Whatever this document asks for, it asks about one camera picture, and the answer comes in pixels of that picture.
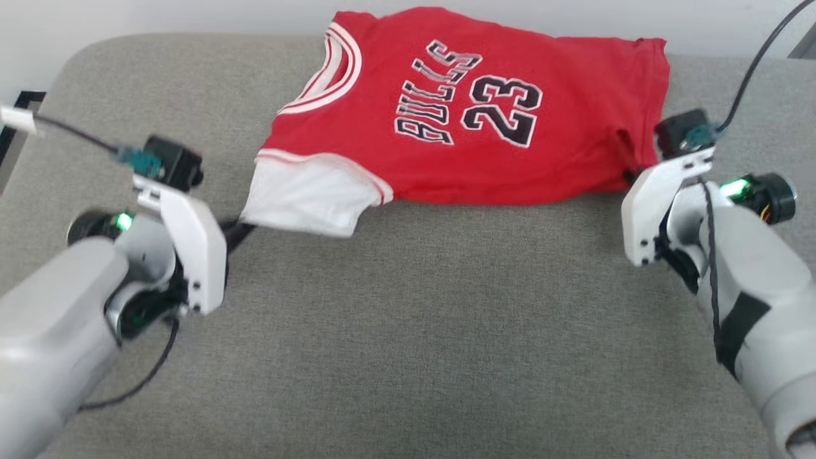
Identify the teal right camera connector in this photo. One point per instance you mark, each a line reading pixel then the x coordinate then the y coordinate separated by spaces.
pixel 701 135

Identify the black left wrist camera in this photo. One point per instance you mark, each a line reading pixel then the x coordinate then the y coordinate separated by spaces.
pixel 175 162

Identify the black skirting strip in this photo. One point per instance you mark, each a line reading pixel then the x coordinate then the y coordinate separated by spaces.
pixel 25 97

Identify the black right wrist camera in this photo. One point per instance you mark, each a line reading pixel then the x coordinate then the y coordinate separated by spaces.
pixel 676 131

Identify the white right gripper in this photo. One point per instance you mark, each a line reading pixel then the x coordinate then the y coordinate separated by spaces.
pixel 647 204

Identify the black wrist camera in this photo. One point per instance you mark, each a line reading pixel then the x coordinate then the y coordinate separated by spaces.
pixel 175 162
pixel 676 131

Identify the red and white basketball jersey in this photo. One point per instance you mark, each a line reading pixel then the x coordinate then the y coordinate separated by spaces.
pixel 510 166

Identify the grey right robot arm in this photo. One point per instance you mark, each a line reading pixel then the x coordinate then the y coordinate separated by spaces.
pixel 758 287

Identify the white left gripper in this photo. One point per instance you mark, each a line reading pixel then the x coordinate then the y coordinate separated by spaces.
pixel 197 255

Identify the teal left camera connector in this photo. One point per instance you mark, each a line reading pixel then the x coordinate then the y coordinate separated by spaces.
pixel 137 159

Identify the teal camera connector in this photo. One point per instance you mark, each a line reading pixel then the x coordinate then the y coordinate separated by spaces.
pixel 137 159
pixel 701 135

